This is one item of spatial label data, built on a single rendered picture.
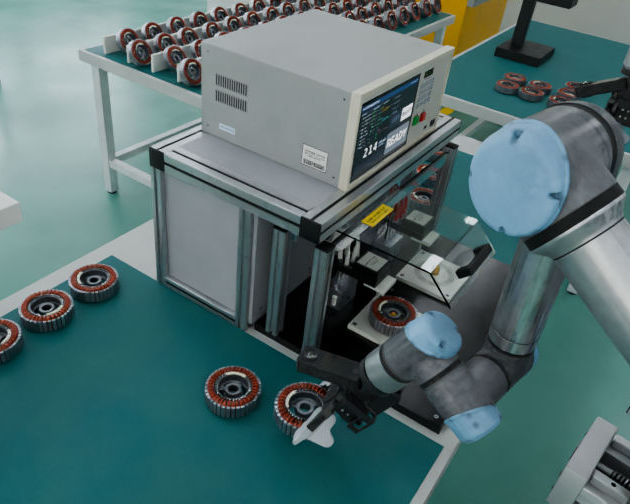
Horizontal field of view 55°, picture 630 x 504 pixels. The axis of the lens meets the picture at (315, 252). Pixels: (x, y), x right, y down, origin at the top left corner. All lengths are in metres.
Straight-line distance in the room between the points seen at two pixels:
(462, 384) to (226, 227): 0.61
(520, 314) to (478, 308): 0.63
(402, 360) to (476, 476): 1.31
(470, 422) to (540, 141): 0.44
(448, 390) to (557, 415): 1.61
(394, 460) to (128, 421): 0.51
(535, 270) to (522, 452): 1.50
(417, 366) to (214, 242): 0.60
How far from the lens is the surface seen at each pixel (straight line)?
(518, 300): 0.93
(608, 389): 2.73
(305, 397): 1.16
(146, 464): 1.18
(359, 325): 1.40
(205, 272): 1.41
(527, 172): 0.66
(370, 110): 1.19
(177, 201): 1.37
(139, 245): 1.67
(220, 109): 1.36
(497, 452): 2.30
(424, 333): 0.90
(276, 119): 1.26
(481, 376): 0.96
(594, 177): 0.69
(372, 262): 1.36
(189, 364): 1.33
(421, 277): 1.59
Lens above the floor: 1.72
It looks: 36 degrees down
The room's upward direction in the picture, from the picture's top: 7 degrees clockwise
